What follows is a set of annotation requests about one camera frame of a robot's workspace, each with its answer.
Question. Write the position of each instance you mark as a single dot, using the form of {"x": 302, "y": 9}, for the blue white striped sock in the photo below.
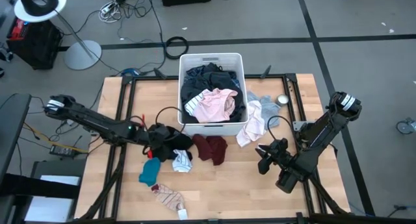
{"x": 193, "y": 104}

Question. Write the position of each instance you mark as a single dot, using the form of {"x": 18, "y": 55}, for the blue plaid shirt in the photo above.
{"x": 194, "y": 71}

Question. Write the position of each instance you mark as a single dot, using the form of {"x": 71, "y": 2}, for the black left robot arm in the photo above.
{"x": 97, "y": 123}

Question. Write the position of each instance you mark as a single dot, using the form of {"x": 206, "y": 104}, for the black chair caster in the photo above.
{"x": 6, "y": 55}

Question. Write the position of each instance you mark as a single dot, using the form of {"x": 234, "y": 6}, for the teal garment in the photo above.
{"x": 149, "y": 172}

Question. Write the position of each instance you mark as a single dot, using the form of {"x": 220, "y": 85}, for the grey cart with white panel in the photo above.
{"x": 52, "y": 207}

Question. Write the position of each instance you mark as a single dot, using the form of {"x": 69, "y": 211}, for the white thin-striped sock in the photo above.
{"x": 182, "y": 164}

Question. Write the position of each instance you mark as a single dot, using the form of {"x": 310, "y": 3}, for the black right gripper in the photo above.
{"x": 282, "y": 156}

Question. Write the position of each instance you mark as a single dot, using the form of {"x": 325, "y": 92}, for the maroon garment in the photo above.
{"x": 211, "y": 149}

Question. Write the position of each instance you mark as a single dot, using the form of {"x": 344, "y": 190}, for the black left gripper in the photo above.
{"x": 161, "y": 136}

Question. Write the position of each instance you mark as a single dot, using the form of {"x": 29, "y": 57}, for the black garment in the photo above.
{"x": 182, "y": 141}

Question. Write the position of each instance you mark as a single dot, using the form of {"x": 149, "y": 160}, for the white garment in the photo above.
{"x": 252, "y": 130}

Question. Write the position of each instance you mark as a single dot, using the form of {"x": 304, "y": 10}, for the black curved desk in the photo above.
{"x": 11, "y": 130}

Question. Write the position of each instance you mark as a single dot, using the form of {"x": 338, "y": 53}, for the black case with red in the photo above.
{"x": 39, "y": 48}

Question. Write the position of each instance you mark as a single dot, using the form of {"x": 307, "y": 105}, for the black beam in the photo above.
{"x": 39, "y": 186}

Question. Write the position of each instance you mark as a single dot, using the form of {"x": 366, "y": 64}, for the pale pink garment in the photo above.
{"x": 214, "y": 105}

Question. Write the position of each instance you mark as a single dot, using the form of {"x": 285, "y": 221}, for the white plastic laundry basket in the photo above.
{"x": 227, "y": 129}

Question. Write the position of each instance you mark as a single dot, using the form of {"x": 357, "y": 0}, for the white power strip bundle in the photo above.
{"x": 109, "y": 10}

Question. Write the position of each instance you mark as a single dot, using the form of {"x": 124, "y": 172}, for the white round floor stand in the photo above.
{"x": 83, "y": 55}

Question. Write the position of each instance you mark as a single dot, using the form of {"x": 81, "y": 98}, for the dark navy garment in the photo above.
{"x": 214, "y": 79}

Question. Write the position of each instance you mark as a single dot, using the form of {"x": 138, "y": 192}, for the light grey garment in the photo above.
{"x": 271, "y": 108}

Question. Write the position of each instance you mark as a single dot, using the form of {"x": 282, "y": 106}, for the black aluminium frame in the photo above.
{"x": 279, "y": 76}

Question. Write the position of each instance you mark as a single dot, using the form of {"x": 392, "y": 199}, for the pink striped sock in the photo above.
{"x": 169, "y": 198}

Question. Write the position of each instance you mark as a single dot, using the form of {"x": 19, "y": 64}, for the black power adapter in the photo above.
{"x": 61, "y": 150}

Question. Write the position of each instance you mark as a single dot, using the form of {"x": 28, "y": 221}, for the grey caster wheel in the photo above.
{"x": 404, "y": 127}

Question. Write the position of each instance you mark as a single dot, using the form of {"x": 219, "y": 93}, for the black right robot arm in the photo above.
{"x": 318, "y": 136}

